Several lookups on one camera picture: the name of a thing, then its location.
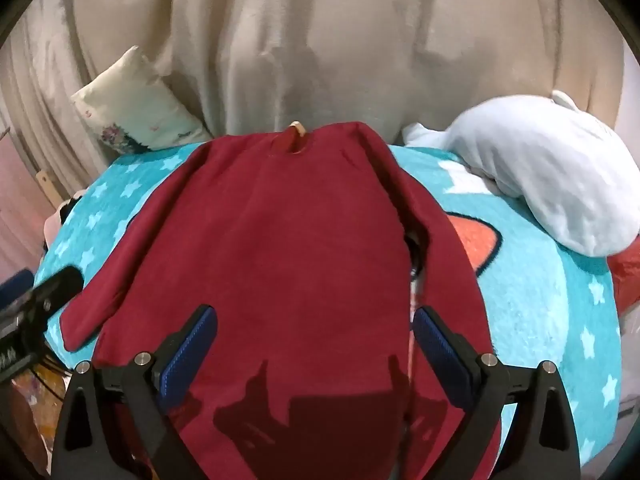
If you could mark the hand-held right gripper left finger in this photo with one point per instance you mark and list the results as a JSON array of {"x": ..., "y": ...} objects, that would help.
[{"x": 187, "y": 355}]

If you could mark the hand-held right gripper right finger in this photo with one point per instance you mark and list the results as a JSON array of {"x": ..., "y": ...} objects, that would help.
[{"x": 442, "y": 355}]

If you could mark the dark red sweater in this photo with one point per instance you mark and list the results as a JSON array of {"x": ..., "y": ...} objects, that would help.
[{"x": 300, "y": 260}]

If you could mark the pale pink cloth item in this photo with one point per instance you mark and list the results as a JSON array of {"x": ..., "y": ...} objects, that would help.
[{"x": 55, "y": 220}]

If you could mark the turquoise cartoon printed blanket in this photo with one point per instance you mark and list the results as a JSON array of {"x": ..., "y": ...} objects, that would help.
[{"x": 540, "y": 310}]

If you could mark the light wooden slat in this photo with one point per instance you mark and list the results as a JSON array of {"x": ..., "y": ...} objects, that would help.
[{"x": 47, "y": 187}]

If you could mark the red patterned cloth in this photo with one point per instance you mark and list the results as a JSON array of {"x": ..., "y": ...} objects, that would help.
[{"x": 627, "y": 280}]

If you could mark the pale blue plush pillow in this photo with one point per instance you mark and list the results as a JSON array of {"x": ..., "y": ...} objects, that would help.
[{"x": 550, "y": 175}]

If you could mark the cream floral pillow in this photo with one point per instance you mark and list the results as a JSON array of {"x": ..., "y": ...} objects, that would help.
[{"x": 135, "y": 105}]

